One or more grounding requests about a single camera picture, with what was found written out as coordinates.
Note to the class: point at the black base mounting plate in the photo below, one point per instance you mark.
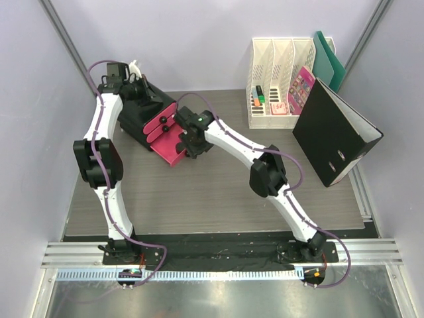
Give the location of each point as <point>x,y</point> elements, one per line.
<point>216,251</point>

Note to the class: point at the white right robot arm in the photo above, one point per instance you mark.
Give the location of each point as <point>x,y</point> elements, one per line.
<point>267,172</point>

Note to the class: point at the black lever arch binder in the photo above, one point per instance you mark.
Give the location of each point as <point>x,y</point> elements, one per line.
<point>333,135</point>

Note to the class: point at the pink sticky note pad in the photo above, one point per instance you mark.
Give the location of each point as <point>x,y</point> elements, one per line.
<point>279,109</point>

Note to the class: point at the pink sticker booklet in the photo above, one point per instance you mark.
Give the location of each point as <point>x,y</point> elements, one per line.
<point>299,90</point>

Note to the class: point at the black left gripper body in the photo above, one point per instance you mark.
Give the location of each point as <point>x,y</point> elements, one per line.
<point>143,88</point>

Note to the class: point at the white mesh file organizer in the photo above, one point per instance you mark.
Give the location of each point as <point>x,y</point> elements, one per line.
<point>274,62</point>

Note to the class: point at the black drawer cabinet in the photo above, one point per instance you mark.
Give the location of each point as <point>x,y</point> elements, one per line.
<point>137,112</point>

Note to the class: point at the aluminium frame rail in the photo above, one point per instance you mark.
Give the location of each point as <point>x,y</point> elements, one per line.
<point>77,261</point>

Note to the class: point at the teal plastic folder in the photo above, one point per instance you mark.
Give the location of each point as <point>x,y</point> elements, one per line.
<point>327,66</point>

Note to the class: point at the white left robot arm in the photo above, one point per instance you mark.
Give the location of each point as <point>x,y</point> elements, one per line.
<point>100,164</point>

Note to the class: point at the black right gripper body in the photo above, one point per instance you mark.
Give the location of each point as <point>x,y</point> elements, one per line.
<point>194,146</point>

